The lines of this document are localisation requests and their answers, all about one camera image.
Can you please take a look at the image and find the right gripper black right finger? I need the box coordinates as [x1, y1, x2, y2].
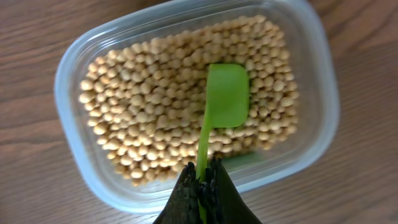
[201, 157, 261, 224]

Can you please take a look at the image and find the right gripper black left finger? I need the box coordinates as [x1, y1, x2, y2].
[153, 162, 202, 224]

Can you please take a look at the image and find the green plastic measuring scoop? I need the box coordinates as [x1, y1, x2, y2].
[196, 64, 249, 223]

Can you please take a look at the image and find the clear container of soybeans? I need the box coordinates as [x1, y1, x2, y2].
[54, 1, 339, 213]

